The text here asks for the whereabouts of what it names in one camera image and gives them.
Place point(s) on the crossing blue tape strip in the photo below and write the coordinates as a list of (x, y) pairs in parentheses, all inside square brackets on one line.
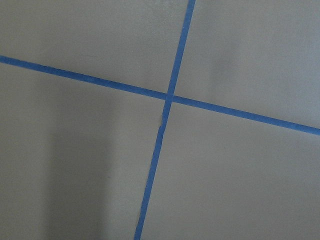
[(164, 118)]

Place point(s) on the long blue tape strip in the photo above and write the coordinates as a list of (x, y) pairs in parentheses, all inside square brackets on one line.
[(158, 95)]

